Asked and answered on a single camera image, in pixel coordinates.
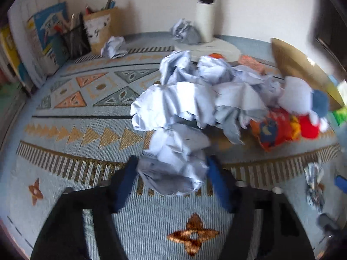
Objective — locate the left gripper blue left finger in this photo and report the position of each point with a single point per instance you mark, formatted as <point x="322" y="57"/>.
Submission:
<point x="123" y="180"/>

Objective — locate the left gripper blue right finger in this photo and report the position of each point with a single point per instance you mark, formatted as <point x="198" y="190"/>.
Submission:
<point x="222" y="181"/>

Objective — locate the paper ball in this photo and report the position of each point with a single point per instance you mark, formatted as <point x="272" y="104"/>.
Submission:
<point x="175" y="162"/>

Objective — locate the red snack bag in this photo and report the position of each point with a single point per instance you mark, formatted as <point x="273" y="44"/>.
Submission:
<point x="276" y="128"/>

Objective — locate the large paper pile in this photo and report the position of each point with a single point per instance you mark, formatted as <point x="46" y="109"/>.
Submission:
<point x="211" y="93"/>

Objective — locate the patterned woven table mat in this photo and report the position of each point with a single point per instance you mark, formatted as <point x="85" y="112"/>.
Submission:
<point x="77" y="130"/>

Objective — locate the white blue plush toy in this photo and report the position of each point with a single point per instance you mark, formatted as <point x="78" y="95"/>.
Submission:
<point x="300" y="99"/>

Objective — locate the pink small box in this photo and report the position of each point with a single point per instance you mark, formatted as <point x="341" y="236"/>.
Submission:
<point x="252" y="63"/>

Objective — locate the orange mandarin far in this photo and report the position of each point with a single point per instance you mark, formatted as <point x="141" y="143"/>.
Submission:
<point x="217" y="56"/>

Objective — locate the gold ribbed bowl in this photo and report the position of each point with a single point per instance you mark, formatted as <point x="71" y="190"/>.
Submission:
<point x="292" y="62"/>

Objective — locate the green tissue pack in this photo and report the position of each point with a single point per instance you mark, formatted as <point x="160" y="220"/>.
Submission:
<point x="340" y="115"/>

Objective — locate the black mesh pen holder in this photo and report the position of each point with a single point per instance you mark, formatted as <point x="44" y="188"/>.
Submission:
<point x="76" y="42"/>

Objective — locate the wooden pen holder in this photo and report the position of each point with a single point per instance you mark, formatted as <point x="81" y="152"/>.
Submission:
<point x="100" y="26"/>

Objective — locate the white desk lamp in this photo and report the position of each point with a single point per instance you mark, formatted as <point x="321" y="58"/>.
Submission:
<point x="204" y="23"/>

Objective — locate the blue cover workbook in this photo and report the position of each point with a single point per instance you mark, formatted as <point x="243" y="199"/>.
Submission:
<point x="45" y="30"/>

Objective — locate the yellow book stack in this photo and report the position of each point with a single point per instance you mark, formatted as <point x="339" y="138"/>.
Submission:
<point x="14" y="59"/>

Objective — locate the black monitor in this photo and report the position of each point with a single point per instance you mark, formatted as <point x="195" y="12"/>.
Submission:
<point x="330" y="29"/>

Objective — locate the white worksheet book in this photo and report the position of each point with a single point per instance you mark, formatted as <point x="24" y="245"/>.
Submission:
<point x="20" y="17"/>

